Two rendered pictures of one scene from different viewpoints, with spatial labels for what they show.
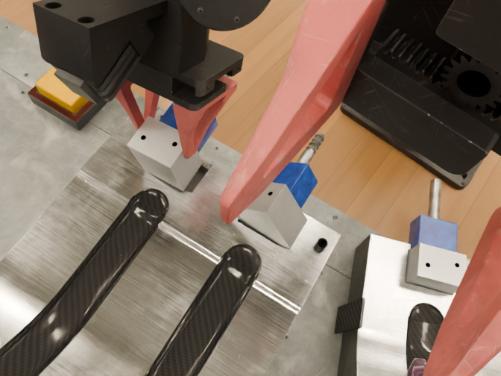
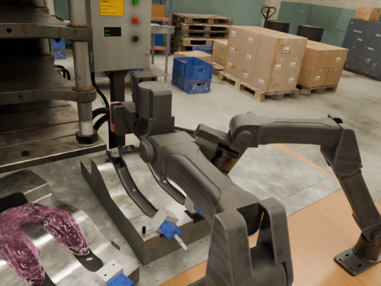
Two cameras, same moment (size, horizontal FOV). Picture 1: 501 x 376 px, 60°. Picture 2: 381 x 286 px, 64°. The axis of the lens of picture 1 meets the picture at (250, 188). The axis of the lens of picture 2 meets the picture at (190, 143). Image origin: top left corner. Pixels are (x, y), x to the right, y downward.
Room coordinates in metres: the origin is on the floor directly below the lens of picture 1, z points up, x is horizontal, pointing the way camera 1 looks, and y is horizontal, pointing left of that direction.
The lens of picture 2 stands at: (0.54, -0.53, 1.47)
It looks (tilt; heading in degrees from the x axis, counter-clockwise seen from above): 27 degrees down; 121
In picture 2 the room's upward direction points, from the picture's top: 6 degrees clockwise
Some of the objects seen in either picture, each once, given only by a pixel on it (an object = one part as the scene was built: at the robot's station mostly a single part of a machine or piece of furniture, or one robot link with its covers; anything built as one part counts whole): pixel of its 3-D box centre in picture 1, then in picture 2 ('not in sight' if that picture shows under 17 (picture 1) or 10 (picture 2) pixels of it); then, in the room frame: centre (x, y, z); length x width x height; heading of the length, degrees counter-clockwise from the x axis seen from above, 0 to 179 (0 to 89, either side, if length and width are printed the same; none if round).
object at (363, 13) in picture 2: not in sight; (367, 13); (-0.27, 7.71, 1.26); 0.42 x 0.33 x 0.29; 147
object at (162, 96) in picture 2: not in sight; (157, 120); (0.21, -0.12, 1.24); 0.12 x 0.09 x 0.12; 153
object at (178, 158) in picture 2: not in sight; (202, 202); (0.37, -0.20, 1.17); 0.30 x 0.09 x 0.12; 153
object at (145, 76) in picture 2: not in sight; (141, 97); (0.13, -0.08, 1.25); 0.07 x 0.06 x 0.11; 62
